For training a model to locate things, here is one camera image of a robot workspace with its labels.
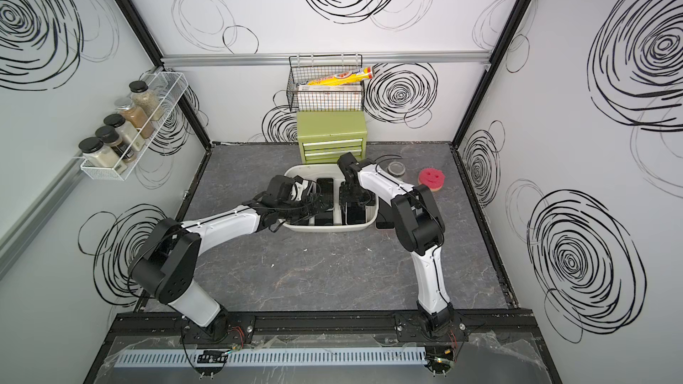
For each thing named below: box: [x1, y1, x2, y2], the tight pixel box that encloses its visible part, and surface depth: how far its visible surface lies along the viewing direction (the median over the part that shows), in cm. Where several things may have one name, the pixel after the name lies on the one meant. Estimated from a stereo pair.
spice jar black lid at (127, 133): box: [103, 113, 146, 152], surface depth 70 cm
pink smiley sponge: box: [417, 167, 445, 192], surface depth 107 cm
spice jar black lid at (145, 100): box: [128, 80, 163, 121], surface depth 77 cm
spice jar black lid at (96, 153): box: [78, 136, 119, 168], surface depth 63 cm
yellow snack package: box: [306, 66, 375, 87], surface depth 88 cm
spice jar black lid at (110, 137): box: [95, 125, 136, 162], surface depth 67 cm
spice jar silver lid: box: [113, 96, 155, 139], surface depth 72 cm
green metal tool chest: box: [296, 110, 368, 164], surface depth 104 cm
